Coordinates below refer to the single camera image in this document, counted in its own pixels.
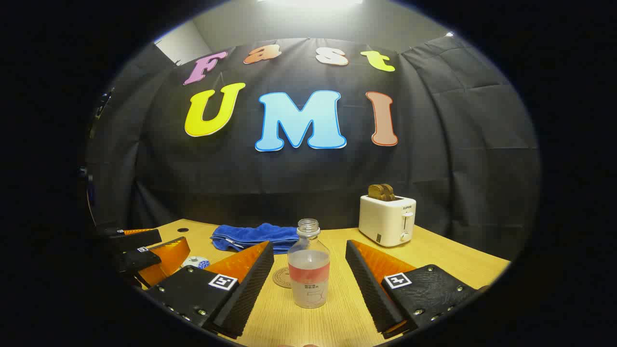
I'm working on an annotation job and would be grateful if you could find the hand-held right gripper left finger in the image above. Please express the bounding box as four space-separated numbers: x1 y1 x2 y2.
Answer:
145 240 275 339

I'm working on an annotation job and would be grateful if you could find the white toaster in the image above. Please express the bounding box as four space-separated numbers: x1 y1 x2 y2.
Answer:
359 194 417 247

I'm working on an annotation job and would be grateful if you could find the round cork coaster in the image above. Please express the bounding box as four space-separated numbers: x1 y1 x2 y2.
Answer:
272 267 295 289

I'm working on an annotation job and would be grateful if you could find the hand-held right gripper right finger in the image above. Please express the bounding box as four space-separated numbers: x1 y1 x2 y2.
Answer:
345 239 490 339

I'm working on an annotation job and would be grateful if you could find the clear water bottle pink label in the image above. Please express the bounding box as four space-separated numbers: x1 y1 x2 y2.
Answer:
287 218 331 309

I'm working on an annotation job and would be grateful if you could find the black backdrop cloth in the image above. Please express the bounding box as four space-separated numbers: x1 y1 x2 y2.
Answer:
87 36 540 261

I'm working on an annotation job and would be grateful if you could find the blue towel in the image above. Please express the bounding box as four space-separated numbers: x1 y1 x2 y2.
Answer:
210 223 299 254

